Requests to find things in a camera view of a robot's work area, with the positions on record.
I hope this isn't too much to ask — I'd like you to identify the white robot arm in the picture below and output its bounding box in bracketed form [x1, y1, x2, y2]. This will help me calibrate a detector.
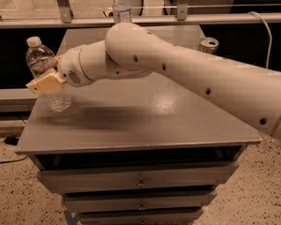
[26, 22, 281, 142]

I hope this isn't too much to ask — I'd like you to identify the silver redbull can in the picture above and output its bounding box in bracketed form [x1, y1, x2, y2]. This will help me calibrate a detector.
[199, 37, 219, 54]

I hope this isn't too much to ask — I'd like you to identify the white cable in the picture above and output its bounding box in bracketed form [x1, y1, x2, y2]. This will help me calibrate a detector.
[248, 10, 274, 69]

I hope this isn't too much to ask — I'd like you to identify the grey metal railing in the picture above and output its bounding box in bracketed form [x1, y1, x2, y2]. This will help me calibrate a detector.
[0, 0, 281, 29]

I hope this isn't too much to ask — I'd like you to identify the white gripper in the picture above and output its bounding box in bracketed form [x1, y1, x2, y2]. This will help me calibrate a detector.
[26, 46, 93, 95]

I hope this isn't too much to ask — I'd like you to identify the grey drawer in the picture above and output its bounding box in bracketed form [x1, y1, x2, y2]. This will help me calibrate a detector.
[79, 207, 203, 225]
[37, 161, 239, 194]
[64, 190, 216, 213]

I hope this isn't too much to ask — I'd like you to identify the clear plastic water bottle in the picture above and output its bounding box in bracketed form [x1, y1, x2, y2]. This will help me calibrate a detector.
[26, 37, 71, 112]

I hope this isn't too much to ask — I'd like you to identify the top grey drawer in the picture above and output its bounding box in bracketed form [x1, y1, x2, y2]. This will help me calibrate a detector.
[37, 161, 239, 194]

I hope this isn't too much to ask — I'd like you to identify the bottom grey drawer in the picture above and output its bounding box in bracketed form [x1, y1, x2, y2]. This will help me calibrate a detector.
[79, 207, 203, 225]

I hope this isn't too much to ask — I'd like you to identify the middle grey drawer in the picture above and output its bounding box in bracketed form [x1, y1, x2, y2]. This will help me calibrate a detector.
[64, 190, 216, 213]

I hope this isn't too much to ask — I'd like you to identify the black floor cable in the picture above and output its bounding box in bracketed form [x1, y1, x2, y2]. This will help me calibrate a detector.
[0, 114, 29, 165]

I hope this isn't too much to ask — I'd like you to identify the blue labelled plastic bottle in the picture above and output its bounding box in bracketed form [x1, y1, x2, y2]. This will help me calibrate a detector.
[112, 0, 132, 23]

